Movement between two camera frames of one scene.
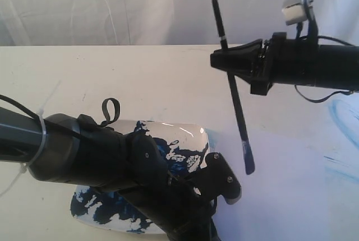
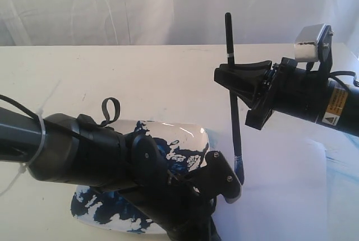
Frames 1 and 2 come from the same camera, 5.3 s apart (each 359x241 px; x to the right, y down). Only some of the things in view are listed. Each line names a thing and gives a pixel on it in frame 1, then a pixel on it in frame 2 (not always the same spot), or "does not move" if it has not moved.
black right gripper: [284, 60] -> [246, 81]
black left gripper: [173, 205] does not move
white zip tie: [24, 167] does not move
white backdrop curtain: [50, 9] does not move
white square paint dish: [184, 146] does not move
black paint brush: [248, 153] -> [238, 160]
